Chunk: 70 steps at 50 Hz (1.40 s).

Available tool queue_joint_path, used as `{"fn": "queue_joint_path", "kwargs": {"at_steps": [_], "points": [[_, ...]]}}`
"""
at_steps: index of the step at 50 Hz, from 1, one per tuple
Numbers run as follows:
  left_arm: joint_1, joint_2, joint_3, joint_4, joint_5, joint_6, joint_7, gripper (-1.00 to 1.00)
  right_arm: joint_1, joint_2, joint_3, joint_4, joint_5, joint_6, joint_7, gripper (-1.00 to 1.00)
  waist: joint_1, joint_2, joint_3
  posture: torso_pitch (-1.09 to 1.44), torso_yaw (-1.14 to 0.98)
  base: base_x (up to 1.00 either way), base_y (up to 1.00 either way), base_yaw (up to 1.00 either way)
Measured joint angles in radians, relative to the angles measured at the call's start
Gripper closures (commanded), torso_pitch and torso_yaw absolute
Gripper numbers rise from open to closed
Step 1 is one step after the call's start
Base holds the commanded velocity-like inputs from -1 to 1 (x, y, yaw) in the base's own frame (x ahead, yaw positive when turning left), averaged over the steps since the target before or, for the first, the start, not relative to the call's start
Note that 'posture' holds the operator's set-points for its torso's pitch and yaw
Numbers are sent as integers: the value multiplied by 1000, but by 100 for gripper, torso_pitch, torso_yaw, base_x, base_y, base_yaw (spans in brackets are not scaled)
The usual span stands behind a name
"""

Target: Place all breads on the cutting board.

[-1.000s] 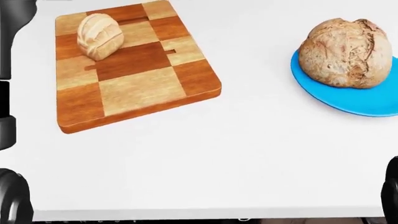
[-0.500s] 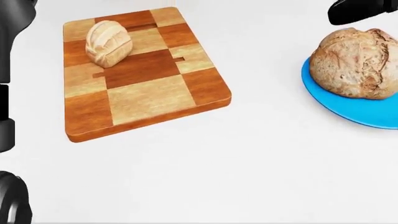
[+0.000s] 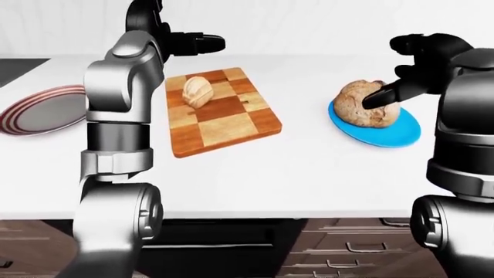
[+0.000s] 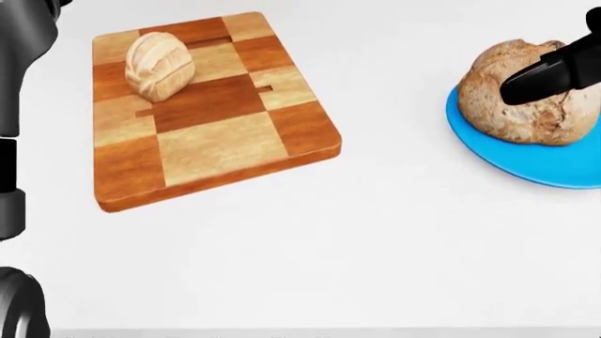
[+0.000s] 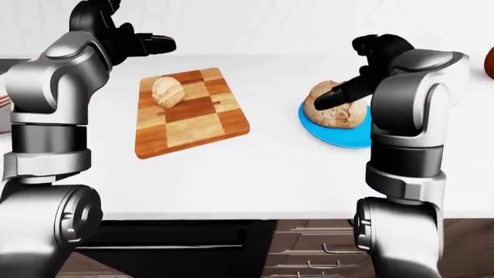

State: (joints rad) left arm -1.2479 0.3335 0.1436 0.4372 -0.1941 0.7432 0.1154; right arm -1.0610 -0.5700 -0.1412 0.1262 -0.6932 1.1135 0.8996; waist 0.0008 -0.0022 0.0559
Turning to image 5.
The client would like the blue round plate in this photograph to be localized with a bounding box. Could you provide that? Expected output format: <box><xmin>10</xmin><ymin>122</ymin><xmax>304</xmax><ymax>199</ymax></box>
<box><xmin>297</xmin><ymin>101</ymin><xmax>373</xmax><ymax>150</ymax></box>

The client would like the pale scored bread roll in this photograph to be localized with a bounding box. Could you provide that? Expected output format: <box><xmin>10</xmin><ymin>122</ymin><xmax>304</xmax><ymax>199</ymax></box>
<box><xmin>151</xmin><ymin>76</ymin><xmax>187</xmax><ymax>110</ymax></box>

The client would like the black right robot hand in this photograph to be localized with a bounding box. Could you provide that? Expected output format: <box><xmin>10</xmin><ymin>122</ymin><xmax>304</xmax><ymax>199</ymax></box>
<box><xmin>313</xmin><ymin>33</ymin><xmax>416</xmax><ymax>111</ymax></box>

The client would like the round brown seeded bread loaf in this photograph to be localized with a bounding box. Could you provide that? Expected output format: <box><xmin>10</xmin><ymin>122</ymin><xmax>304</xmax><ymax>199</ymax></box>
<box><xmin>303</xmin><ymin>80</ymin><xmax>367</xmax><ymax>130</ymax></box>

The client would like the brown round object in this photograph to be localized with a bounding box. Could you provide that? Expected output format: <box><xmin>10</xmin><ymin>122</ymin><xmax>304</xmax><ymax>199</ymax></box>
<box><xmin>483</xmin><ymin>46</ymin><xmax>494</xmax><ymax>80</ymax></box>

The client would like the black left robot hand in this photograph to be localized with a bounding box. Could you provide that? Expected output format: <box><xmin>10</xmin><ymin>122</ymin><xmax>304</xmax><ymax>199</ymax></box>
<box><xmin>69</xmin><ymin>0</ymin><xmax>178</xmax><ymax>70</ymax></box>

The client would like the checkered wooden cutting board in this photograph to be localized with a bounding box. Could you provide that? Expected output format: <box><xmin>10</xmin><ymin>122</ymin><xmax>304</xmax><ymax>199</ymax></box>
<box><xmin>134</xmin><ymin>67</ymin><xmax>251</xmax><ymax>160</ymax></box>

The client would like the black oven with silver handle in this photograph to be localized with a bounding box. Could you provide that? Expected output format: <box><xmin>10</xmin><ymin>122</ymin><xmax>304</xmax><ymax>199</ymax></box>
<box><xmin>71</xmin><ymin>219</ymin><xmax>279</xmax><ymax>278</ymax></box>

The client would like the dark wooden drawer cabinet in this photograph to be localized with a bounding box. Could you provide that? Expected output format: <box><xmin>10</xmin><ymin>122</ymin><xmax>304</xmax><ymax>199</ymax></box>
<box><xmin>263</xmin><ymin>219</ymin><xmax>494</xmax><ymax>278</ymax></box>

